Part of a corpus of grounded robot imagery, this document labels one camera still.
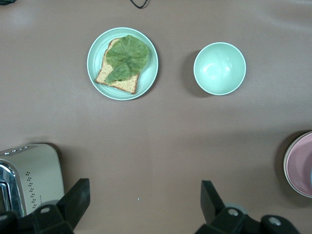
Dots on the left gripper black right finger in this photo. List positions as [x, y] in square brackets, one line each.
[219, 217]

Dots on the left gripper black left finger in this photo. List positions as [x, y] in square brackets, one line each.
[65, 209]

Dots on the pink plate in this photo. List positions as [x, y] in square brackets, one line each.
[302, 165]

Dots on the beige and chrome toaster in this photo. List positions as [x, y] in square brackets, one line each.
[46, 165]

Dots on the beige plate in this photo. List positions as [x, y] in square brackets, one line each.
[284, 159]

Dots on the brown table cloth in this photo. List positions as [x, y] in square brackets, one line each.
[73, 117]

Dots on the brown bread slice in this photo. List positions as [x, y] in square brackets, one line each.
[124, 85]

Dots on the mint green bowl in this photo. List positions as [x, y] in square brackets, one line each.
[219, 70]

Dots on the mint green plate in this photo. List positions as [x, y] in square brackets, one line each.
[149, 73]

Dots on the green lettuce leaf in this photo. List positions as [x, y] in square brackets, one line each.
[126, 53]

